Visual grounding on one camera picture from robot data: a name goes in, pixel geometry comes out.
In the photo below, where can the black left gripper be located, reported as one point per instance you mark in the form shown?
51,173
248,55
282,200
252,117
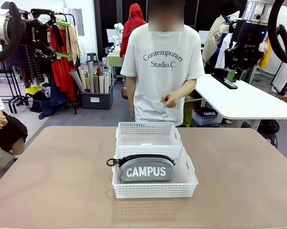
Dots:
35,33

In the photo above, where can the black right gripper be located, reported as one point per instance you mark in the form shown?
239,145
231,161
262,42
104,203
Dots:
249,40

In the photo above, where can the black stapler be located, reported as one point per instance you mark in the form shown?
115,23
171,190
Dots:
219,75

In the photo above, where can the grey CAMPUS zipper pouch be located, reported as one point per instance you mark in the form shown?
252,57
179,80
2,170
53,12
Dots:
146,171

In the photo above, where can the person's right forearm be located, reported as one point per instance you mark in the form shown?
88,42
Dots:
131,107

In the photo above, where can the person's left forearm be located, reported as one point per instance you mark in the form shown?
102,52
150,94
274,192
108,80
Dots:
187,89

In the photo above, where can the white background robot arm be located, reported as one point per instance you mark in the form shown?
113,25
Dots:
118,27

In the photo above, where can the person's left hand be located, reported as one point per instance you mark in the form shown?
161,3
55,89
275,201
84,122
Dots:
173,100

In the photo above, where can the seated person's hand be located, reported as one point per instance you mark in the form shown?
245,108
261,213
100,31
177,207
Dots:
1,122

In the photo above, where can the beige garment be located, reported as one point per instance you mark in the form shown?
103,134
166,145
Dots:
73,45

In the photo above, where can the white shirt on stand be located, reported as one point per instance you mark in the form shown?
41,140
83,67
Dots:
221,57

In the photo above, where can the yellow garment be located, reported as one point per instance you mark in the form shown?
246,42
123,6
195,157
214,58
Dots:
263,59

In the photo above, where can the red dress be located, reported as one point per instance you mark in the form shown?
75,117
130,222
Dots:
62,71

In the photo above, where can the black garment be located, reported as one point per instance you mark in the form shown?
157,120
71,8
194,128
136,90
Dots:
38,69

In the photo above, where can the beige trench coat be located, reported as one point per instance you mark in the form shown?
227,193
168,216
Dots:
212,43

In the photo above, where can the white side table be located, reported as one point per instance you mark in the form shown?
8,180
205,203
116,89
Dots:
248,102

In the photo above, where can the black plastic stool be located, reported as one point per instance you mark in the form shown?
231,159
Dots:
91,56

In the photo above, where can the dark navy garment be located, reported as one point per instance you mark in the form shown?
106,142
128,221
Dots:
17,59

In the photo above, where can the grey paper roll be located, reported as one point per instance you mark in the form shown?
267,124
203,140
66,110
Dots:
76,80

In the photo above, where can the white monitor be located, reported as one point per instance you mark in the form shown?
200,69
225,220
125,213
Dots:
202,37
109,35

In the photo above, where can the cream paper roll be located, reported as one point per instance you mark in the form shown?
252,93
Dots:
83,78

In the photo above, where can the white fabric screen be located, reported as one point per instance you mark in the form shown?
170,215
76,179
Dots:
286,76

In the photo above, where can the tall grey cardboard tube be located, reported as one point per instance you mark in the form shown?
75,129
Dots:
91,76

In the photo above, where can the brown paper roll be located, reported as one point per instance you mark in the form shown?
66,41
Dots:
99,71

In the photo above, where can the yellow cloth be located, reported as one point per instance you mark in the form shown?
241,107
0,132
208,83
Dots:
33,90

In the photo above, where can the blue cloth pile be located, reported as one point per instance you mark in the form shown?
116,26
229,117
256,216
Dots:
60,95

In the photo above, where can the black CAMPUS pouch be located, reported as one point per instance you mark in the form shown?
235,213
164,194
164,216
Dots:
209,113

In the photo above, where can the green cloth covered table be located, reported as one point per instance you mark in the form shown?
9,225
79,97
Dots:
113,59

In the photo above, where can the white paper roll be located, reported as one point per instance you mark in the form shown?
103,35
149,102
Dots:
106,83
101,84

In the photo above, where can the white basket under table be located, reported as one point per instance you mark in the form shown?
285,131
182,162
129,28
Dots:
205,121

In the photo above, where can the yellow-green item under table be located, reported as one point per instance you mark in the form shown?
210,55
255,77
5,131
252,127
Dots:
188,117

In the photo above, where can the dark grey storage bin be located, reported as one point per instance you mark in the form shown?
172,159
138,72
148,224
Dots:
95,101

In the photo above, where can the black metal clothes rack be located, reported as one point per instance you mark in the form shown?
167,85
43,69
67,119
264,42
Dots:
13,99

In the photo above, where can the person in red hoodie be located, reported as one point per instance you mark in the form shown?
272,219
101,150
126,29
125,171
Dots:
134,19

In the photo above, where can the person in white T-shirt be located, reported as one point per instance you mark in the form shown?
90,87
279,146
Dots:
157,95

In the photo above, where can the seated person in black skirt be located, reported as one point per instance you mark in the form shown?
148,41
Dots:
5,133

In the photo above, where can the white perforated plastic basket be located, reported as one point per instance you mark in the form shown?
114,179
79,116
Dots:
155,190
148,133

